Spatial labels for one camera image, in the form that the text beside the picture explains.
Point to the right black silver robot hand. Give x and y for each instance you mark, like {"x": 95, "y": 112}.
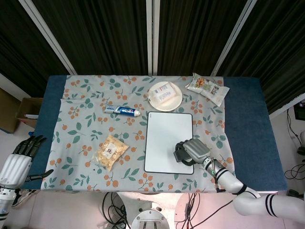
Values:
{"x": 197, "y": 150}

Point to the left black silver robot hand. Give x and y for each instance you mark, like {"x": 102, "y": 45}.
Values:
{"x": 13, "y": 169}

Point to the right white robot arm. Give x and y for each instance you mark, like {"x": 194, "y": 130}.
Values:
{"x": 228, "y": 181}

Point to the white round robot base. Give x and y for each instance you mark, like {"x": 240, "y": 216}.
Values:
{"x": 150, "y": 219}

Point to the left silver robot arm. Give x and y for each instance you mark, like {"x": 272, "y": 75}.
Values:
{"x": 6, "y": 202}

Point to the white whiteboard black rim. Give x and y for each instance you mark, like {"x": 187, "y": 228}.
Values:
{"x": 164, "y": 133}

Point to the white black sneaker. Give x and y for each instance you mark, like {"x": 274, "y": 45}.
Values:
{"x": 20, "y": 199}

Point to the large brown cardboard box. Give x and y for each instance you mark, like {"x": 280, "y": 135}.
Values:
{"x": 8, "y": 112}

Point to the small open cardboard box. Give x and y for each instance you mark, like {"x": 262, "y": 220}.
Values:
{"x": 26, "y": 108}

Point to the white round plate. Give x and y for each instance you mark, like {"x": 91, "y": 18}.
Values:
{"x": 156, "y": 103}

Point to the white green snack bag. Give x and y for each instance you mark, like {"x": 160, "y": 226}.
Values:
{"x": 207, "y": 88}

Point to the blue table cover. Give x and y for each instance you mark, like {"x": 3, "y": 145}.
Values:
{"x": 252, "y": 114}

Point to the white wrapped packet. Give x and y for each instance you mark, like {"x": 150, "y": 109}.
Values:
{"x": 165, "y": 93}

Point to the floral grey tablecloth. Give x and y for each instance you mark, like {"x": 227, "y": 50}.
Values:
{"x": 78, "y": 124}

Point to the blue white toothpaste tube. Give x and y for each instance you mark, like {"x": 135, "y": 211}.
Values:
{"x": 121, "y": 110}

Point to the clear bag yellow snacks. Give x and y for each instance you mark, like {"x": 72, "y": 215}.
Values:
{"x": 110, "y": 152}

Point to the black pleated curtain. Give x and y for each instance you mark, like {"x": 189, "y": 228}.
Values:
{"x": 100, "y": 35}
{"x": 278, "y": 47}
{"x": 19, "y": 47}
{"x": 195, "y": 35}

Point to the white metal frame post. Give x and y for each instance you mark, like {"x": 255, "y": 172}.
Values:
{"x": 152, "y": 35}
{"x": 232, "y": 38}
{"x": 50, "y": 35}

